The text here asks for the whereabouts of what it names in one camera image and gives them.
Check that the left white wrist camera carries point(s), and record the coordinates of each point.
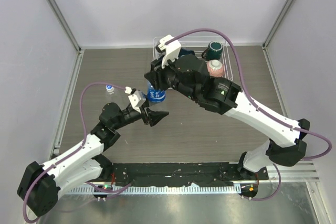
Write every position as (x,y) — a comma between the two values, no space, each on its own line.
(136,98)

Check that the dark green mug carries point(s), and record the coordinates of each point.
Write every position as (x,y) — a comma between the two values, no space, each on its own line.
(213,51)

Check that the blue labelled plastic bottle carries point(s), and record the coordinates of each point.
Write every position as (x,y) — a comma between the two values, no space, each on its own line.
(155,96)

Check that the white blue bottle cap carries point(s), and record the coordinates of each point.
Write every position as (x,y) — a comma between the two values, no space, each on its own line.
(110,88)

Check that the dark blue plate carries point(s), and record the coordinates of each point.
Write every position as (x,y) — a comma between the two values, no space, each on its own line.
(184,51)

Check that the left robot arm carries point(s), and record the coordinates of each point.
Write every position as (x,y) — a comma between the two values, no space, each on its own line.
(42,185)

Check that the white wire dish rack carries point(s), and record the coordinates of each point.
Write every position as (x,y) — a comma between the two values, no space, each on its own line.
(225,56)

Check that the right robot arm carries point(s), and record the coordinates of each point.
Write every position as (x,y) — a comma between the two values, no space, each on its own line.
(285,145)

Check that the clear unlabelled plastic bottle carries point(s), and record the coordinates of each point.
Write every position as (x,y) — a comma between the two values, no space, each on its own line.
(114,97)

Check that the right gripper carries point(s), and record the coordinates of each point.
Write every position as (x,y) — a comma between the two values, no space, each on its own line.
(157,74)

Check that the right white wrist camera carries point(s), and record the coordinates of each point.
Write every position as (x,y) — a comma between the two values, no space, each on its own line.
(169,51)

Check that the pink patterned bowl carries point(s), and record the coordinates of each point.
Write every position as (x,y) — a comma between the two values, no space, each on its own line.
(215,68)

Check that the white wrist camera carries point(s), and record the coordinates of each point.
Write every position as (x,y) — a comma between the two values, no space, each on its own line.
(169,51)
(136,98)

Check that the slotted cable duct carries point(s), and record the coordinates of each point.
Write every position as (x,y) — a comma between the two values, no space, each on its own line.
(86,189)

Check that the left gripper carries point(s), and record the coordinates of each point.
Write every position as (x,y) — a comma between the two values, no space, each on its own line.
(154,117)

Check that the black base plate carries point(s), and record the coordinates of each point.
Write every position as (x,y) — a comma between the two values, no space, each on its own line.
(210,174)

